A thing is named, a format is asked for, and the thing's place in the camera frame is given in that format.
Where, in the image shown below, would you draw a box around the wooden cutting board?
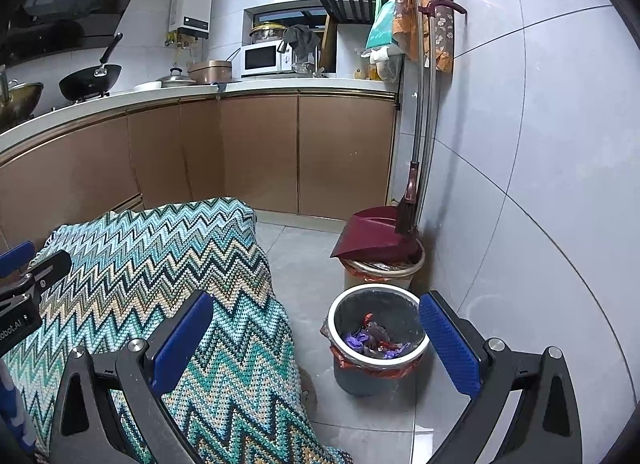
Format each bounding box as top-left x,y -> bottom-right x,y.
318,12 -> 339,73

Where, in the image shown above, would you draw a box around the brass wok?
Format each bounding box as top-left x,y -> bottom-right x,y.
0,65 -> 46,128

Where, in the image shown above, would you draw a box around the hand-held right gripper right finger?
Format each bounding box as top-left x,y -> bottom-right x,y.
418,289 -> 584,464

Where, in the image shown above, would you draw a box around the window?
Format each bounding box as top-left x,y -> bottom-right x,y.
243,0 -> 332,45

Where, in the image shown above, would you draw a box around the brown rice cooker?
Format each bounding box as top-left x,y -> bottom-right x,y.
186,58 -> 235,86

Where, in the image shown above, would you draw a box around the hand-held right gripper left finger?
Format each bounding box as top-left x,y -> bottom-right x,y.
35,289 -> 217,464

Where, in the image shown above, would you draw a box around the teal zigzag knitted blanket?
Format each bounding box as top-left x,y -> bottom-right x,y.
0,197 -> 352,464

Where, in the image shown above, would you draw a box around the broom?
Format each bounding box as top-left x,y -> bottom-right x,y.
394,0 -> 469,235

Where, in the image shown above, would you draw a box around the white water heater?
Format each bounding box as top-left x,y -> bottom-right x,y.
167,0 -> 214,40

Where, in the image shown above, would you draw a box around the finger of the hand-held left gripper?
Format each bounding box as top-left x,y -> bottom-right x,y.
0,249 -> 72,303
0,240 -> 37,279

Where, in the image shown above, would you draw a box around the brown kitchen cabinets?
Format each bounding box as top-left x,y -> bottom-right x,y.
0,88 -> 402,245

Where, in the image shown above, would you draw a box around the black wok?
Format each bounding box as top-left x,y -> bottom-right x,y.
57,32 -> 125,101

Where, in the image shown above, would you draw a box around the grey bin with white rim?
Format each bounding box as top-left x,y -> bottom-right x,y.
321,283 -> 433,398

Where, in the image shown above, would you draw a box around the metal pot lid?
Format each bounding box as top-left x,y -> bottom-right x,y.
155,66 -> 198,88

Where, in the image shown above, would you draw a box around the white microwave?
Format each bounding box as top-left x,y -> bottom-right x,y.
240,39 -> 294,78

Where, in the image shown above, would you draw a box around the black range hood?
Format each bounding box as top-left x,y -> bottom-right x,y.
0,0 -> 157,65

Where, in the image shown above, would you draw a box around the teal plastic bag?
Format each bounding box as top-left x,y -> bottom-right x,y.
364,0 -> 402,51

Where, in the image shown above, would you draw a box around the brown floral apron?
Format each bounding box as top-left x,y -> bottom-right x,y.
391,0 -> 457,73

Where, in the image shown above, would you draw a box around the person's left hand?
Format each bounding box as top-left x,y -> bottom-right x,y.
0,358 -> 39,451

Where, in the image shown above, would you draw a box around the beige bin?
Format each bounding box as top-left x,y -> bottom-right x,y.
341,240 -> 427,295

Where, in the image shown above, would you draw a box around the white hanging plastic bag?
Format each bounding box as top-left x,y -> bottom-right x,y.
366,45 -> 404,83

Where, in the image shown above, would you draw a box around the dark cloth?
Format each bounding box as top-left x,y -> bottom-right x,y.
281,24 -> 322,60

